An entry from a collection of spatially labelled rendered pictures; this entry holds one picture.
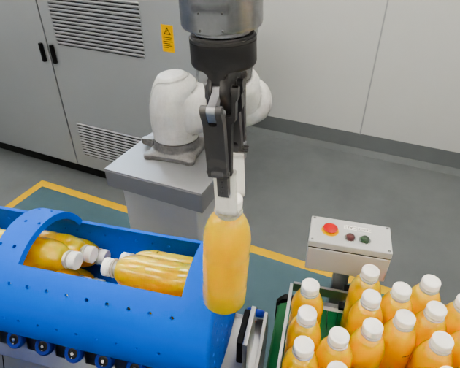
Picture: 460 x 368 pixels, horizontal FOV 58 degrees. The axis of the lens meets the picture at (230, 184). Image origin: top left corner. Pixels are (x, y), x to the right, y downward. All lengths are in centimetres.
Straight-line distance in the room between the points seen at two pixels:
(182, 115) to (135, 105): 140
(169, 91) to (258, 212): 169
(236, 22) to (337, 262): 77
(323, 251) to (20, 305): 69
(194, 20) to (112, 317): 57
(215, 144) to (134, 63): 213
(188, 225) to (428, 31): 238
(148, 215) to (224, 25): 113
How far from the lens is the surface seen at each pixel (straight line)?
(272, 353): 109
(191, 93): 131
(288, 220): 280
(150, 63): 251
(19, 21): 311
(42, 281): 89
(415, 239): 289
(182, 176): 131
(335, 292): 111
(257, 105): 133
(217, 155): 48
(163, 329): 80
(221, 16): 43
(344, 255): 107
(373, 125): 357
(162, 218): 147
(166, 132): 134
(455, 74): 339
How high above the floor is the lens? 181
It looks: 36 degrees down
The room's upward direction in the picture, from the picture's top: straight up
